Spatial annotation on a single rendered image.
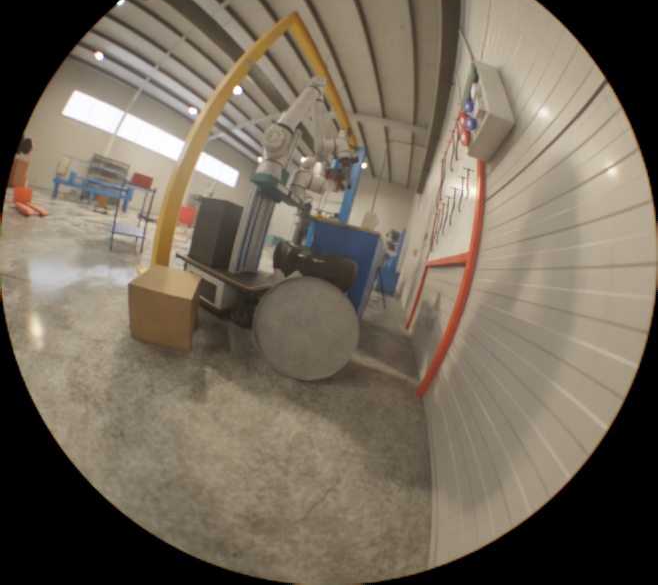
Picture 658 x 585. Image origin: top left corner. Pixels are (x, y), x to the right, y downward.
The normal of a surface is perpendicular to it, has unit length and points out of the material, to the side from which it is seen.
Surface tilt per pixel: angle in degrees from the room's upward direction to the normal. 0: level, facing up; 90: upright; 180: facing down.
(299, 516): 0
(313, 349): 77
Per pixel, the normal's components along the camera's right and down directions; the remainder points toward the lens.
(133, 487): 0.27, -0.96
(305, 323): 0.00, -0.22
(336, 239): -0.32, -0.07
